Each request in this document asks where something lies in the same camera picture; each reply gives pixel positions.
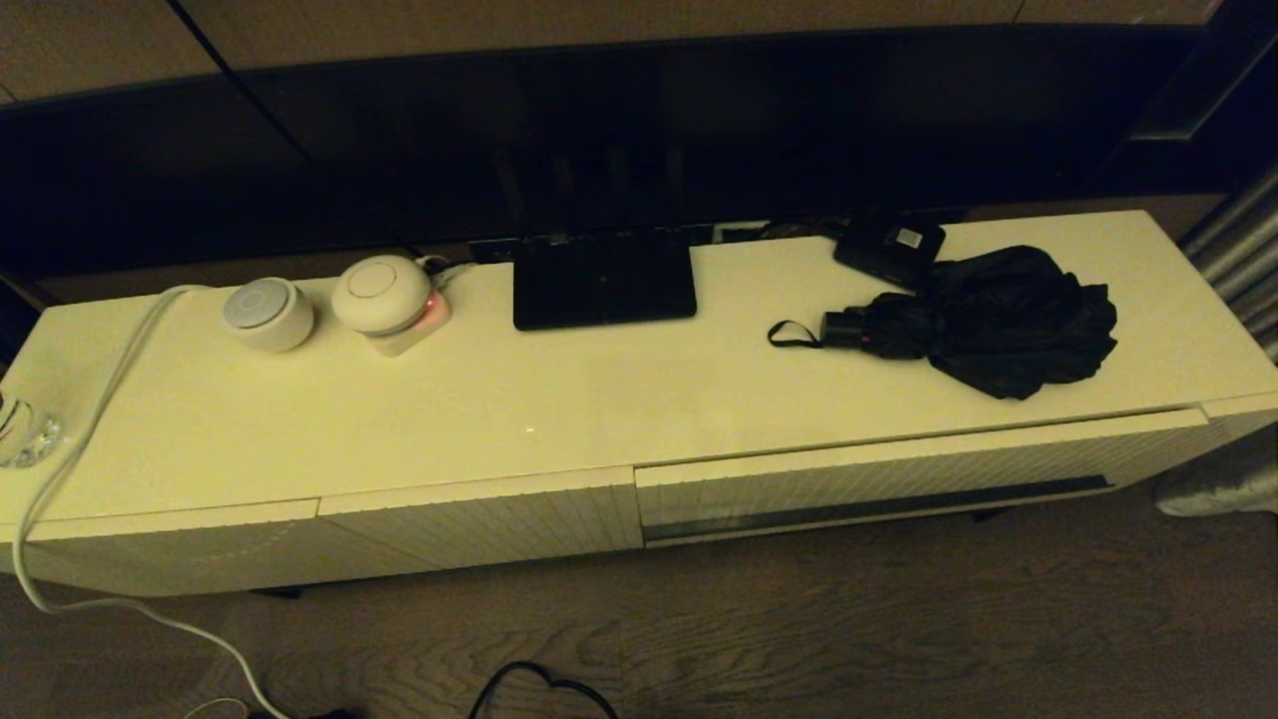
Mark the black floor cable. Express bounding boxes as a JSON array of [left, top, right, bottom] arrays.
[[467, 660, 622, 719]]

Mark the black television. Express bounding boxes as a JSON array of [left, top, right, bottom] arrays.
[[0, 22, 1224, 283]]

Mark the black set-top box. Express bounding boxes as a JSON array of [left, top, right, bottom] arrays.
[[833, 215, 948, 291]]

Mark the grey pleated curtain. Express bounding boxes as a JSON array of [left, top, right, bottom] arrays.
[[1153, 165, 1278, 517]]

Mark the white power strip red light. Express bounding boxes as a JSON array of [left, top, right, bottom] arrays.
[[364, 285, 453, 358]]

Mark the white ribbed drawer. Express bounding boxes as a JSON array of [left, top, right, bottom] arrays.
[[635, 407, 1214, 548]]

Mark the black television base plate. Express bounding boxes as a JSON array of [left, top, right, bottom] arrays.
[[512, 228, 699, 332]]

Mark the white ribbed cabinet door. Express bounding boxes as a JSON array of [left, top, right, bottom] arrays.
[[0, 497, 322, 600], [316, 465, 645, 580]]

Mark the white TV cabinet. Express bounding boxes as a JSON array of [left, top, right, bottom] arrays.
[[0, 208, 1278, 600]]

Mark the thick white power cable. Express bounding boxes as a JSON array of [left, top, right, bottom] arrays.
[[12, 283, 291, 719]]

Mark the black umbrella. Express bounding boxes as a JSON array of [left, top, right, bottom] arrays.
[[767, 245, 1119, 401]]

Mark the white dome device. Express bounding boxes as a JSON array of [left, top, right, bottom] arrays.
[[330, 254, 433, 337]]

